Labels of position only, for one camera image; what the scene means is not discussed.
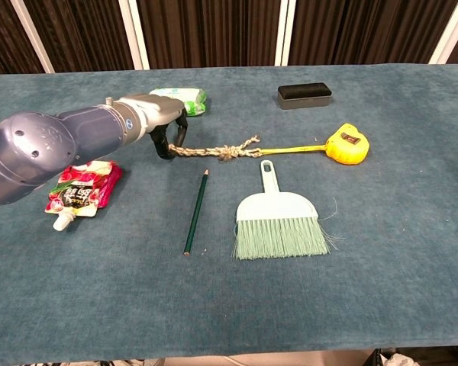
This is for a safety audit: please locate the light green hand brush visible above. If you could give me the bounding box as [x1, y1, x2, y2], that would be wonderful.
[232, 159, 345, 262]

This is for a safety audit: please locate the green wet wipes pack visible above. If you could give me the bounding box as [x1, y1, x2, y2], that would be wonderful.
[149, 87, 208, 117]

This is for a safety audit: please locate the yellow tape measure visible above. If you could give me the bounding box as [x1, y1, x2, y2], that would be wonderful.
[259, 122, 371, 166]

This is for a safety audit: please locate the white partition post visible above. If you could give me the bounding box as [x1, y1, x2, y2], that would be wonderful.
[118, 0, 151, 71]
[274, 0, 296, 67]
[427, 0, 458, 66]
[10, 0, 56, 74]

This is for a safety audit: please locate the red spouted drink pouch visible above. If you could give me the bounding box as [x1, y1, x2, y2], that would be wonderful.
[44, 159, 124, 233]

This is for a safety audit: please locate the dark green pencil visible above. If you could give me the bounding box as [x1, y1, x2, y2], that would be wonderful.
[182, 169, 211, 257]

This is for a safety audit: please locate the blue table cloth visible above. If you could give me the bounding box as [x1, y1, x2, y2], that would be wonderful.
[0, 63, 458, 362]

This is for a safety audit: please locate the braided jute rope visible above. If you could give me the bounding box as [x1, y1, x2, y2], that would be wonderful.
[168, 133, 264, 162]

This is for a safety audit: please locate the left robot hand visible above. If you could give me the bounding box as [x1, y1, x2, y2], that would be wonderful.
[137, 93, 190, 161]

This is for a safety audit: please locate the black board eraser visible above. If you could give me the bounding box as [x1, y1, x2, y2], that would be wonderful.
[276, 82, 334, 111]

